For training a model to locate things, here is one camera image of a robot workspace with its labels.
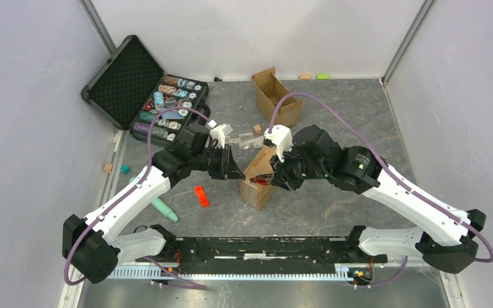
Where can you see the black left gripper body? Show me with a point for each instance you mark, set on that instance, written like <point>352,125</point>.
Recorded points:
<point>223,154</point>

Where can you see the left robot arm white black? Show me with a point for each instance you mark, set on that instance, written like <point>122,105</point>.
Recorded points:
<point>93,246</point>

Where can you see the brown cardboard box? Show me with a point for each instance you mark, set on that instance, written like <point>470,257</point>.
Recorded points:
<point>255,189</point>

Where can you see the mint green marker pen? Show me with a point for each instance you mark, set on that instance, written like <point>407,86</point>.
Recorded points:
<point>165,209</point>

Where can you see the teal small block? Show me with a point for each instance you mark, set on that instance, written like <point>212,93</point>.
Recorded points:
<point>125,169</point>

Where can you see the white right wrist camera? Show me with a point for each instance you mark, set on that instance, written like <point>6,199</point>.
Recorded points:
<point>280,137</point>

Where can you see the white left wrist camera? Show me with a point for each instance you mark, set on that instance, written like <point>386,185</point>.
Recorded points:
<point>219,132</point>

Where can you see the wooden cube at left edge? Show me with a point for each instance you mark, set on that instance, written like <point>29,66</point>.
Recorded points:
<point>107,168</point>

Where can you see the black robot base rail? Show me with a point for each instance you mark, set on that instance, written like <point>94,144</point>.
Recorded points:
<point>262,255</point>

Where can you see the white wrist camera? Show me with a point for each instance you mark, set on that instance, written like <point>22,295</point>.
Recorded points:
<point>219,132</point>
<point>280,137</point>

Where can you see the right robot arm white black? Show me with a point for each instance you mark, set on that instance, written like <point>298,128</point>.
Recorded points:
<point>442,236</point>

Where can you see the red black utility knife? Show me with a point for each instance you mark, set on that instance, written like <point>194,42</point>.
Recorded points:
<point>264,179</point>

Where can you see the orange curved plastic piece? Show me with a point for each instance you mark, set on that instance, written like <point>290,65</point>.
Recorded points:
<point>201,195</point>

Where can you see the black poker chip case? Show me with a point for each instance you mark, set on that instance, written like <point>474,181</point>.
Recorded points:
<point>132,88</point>

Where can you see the clear plastic bag with part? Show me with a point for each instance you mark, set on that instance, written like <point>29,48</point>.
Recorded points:
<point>256,142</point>

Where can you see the open empty cardboard box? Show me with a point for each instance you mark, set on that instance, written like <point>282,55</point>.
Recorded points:
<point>269,91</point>

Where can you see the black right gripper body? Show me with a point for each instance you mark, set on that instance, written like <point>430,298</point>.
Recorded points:
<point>293,171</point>

